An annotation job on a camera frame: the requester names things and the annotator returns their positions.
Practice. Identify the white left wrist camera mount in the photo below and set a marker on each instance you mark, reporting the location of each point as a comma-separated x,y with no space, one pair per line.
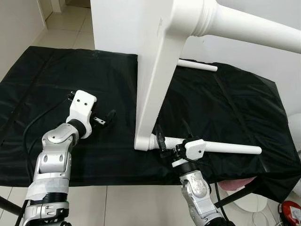
82,106

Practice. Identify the white plastic table top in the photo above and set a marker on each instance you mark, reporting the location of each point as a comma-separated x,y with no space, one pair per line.
155,70

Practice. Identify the red round appliance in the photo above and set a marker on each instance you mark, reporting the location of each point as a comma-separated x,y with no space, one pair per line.
290,213

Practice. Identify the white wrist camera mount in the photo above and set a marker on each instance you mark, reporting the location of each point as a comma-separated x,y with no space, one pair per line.
195,148
82,106

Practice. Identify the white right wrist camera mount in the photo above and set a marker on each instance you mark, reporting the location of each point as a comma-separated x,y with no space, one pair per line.
195,148

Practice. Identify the black tablecloth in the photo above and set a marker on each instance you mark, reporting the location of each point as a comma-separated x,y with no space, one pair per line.
244,108

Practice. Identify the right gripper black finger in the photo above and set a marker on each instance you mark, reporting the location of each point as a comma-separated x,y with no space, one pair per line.
161,139
188,132

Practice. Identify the dark grey table leg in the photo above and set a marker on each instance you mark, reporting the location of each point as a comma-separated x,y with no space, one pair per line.
235,195

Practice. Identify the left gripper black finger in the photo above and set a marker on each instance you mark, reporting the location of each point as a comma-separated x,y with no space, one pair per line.
110,117

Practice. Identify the black stand leg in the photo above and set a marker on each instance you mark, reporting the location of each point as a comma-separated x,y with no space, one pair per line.
10,206

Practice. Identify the pink cushion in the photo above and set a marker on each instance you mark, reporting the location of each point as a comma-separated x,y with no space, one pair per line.
237,183

